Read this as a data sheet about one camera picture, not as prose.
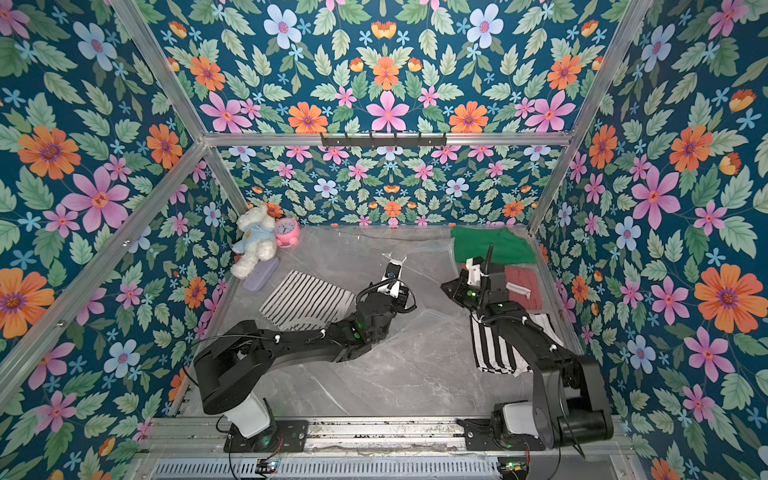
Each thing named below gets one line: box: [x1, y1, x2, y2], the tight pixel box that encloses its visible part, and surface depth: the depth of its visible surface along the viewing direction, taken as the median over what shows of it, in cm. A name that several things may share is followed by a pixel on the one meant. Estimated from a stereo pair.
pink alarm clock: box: [274, 217, 301, 249], surface depth 117 cm
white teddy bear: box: [230, 206, 277, 279], surface depth 109 cm
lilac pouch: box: [242, 257, 280, 292], surface depth 104 cm
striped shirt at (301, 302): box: [259, 269, 356, 331], surface depth 100 cm
